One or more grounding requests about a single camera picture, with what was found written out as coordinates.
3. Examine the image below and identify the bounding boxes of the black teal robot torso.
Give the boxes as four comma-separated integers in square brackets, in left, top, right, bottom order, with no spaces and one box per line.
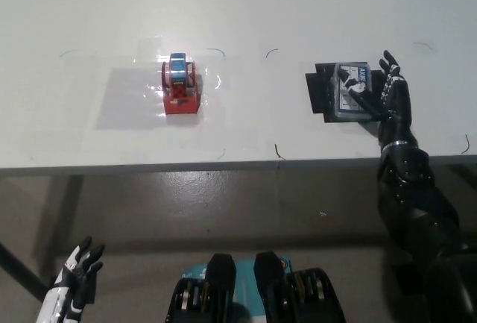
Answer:
[165,251,346,323]

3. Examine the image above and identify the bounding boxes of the black tape patch on table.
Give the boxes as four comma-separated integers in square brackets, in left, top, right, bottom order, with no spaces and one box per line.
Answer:
[304,62,388,125]

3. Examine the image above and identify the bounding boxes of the red tape dispenser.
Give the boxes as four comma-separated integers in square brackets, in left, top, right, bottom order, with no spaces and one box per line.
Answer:
[160,52,201,116]

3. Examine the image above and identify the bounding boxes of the clear plastic screw box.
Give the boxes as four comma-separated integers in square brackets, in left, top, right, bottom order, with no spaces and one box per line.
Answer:
[332,61,376,122]

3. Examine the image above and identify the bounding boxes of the black table frame leg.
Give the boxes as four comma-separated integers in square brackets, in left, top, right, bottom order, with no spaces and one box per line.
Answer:
[0,241,49,302]
[446,164,477,183]

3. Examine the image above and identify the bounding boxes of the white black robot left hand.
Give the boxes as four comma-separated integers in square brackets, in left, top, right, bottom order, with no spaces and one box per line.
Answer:
[35,236,106,323]

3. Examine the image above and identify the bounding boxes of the clear plastic film sheet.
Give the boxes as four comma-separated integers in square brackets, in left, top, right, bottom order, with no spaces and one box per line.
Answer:
[95,37,225,131]

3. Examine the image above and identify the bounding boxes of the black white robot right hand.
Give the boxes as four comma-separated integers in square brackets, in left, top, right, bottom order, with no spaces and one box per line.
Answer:
[337,49,419,148]

